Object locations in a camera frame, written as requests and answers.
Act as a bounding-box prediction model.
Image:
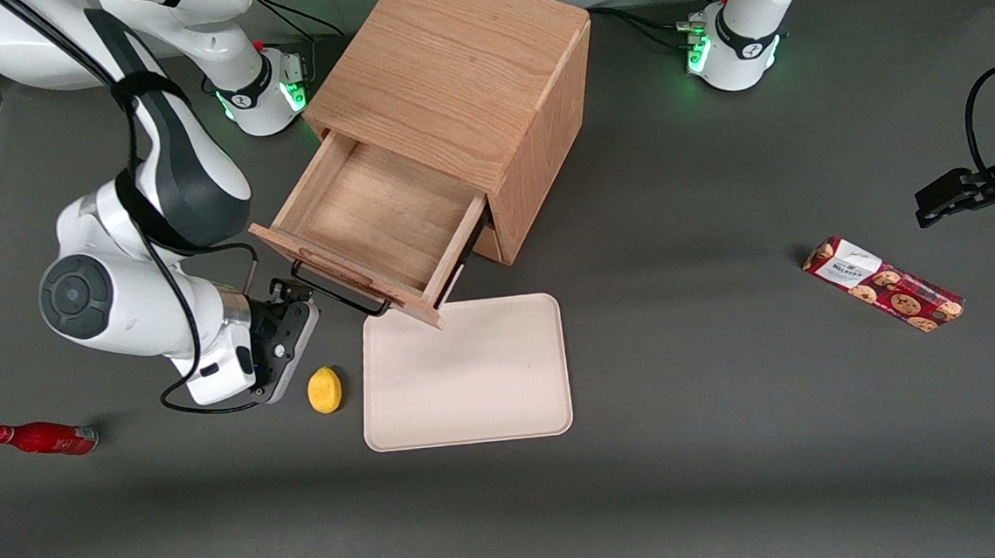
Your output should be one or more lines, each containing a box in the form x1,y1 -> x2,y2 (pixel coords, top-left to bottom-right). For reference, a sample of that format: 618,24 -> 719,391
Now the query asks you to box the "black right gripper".
240,275 -> 328,409

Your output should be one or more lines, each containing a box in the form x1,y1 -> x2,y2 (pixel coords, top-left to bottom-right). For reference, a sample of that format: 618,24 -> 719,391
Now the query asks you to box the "oak wooden drawer cabinet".
294,0 -> 609,280

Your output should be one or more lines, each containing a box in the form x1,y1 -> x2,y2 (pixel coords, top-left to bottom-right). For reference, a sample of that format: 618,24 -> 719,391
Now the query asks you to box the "yellow lemon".
306,365 -> 345,416

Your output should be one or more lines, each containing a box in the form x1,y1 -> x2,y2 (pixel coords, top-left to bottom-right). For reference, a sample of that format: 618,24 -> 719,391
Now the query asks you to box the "red cookie box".
799,228 -> 967,342

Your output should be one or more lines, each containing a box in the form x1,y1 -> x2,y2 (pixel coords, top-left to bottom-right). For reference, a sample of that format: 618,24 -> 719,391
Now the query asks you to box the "beige rectangular tray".
355,291 -> 576,454

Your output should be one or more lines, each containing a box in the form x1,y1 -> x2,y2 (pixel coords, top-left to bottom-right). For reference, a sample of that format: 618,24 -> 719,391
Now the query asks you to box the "red bottle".
0,417 -> 100,462

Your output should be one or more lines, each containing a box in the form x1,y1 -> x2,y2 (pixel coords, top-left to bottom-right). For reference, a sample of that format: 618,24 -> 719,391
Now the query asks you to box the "dark grey table mat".
0,0 -> 995,558

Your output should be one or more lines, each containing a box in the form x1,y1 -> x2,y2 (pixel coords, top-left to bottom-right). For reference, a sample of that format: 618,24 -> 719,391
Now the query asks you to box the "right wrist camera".
171,334 -> 260,410

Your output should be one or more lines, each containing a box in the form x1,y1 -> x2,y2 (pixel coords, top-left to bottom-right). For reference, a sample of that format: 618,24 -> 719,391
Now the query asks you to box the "black right arm base cable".
253,0 -> 353,79

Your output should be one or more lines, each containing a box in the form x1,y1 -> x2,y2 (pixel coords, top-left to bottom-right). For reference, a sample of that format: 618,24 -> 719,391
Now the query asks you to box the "black arm base cable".
253,0 -> 353,79
587,0 -> 710,59

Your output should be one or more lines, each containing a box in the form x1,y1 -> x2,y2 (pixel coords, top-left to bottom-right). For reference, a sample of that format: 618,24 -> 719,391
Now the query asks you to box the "black left arm base cable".
587,0 -> 710,59

